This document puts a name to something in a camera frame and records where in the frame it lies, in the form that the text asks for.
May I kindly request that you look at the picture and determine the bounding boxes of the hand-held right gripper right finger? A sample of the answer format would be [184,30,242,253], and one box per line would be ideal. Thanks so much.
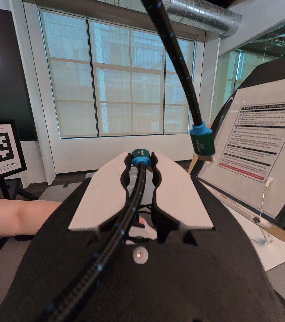
[151,150,214,230]

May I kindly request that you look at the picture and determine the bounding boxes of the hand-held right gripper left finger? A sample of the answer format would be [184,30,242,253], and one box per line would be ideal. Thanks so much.
[68,151,133,232]

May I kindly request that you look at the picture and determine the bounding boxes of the green blue braided hdmi cable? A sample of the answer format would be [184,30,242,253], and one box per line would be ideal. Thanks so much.
[41,148,153,322]
[141,0,216,163]

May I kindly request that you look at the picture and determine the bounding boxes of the person's left forearm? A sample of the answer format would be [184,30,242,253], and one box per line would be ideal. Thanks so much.
[0,195,64,237]

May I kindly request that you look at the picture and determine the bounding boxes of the laminated instruction sheet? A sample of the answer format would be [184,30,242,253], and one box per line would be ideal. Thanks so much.
[197,74,285,219]

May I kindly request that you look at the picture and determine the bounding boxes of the white tethered pin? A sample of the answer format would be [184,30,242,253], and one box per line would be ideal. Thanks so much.
[254,177,274,224]

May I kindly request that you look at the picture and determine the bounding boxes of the black sign stand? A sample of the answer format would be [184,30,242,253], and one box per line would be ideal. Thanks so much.
[0,176,36,201]

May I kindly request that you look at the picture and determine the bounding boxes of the white marker sign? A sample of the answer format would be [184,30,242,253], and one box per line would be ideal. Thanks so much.
[0,120,27,182]

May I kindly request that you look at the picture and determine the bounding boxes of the large gridded window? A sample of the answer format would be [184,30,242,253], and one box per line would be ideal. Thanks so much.
[39,8,198,139]

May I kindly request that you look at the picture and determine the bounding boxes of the large black wall screen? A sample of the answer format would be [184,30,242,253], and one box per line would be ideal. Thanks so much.
[0,6,39,141]

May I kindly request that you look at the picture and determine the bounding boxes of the silver spiral air duct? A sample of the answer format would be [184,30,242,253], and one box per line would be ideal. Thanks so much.
[164,0,242,38]

